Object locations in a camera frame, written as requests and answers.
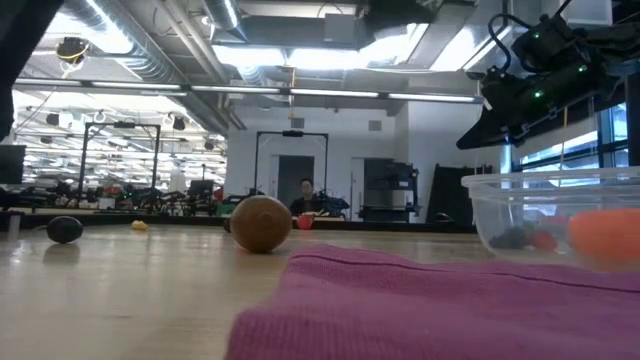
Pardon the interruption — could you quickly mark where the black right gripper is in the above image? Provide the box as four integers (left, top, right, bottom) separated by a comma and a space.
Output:
455, 61, 609, 151

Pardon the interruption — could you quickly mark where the clear plastic tupperware container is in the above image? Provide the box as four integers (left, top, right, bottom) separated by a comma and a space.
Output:
460, 167, 640, 266

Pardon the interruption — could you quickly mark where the small red toy strawberry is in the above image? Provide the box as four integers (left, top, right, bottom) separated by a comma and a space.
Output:
529, 229, 559, 252

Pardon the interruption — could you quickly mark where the orange toy fruit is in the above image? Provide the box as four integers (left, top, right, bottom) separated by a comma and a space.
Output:
567, 208, 640, 264

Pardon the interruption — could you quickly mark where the brown toy kiwi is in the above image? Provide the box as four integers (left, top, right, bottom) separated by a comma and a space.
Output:
229, 195, 294, 254

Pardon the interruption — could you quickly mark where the black panel board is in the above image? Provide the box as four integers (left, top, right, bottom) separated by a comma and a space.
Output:
427, 163, 496, 225

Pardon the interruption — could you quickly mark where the black equipment cart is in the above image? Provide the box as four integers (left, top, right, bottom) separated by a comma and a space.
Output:
360, 158, 422, 223

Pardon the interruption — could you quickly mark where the purple folded cloth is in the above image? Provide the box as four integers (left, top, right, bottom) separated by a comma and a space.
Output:
224, 243, 640, 360

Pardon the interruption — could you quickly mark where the person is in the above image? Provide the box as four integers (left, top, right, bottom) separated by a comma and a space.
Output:
289, 177, 326, 217

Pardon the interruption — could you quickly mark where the long ceiling light strip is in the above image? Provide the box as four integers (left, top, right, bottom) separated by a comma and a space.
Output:
12, 78, 481, 105

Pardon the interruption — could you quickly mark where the distant workbench equipment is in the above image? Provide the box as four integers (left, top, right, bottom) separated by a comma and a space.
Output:
19, 177, 226, 214

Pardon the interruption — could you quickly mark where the hanging black yellow reel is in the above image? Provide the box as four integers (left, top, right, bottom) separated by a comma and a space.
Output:
54, 36, 92, 66

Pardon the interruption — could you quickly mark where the dark monitor screen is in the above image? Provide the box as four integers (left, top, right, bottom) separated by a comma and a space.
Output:
0, 144, 27, 186

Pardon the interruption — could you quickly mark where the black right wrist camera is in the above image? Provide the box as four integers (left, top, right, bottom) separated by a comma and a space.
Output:
478, 67, 514, 109

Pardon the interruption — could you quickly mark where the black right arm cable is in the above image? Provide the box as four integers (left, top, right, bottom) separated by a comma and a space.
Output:
486, 12, 534, 74

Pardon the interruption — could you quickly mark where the black aluminium table frame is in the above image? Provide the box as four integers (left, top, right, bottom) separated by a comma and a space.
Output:
0, 209, 479, 235

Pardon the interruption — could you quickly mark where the black gantry frame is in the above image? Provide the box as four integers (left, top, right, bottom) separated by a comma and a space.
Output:
79, 121, 162, 204
253, 129, 330, 201

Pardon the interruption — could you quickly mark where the silver ventilation duct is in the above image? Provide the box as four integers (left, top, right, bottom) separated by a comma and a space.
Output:
202, 0, 249, 44

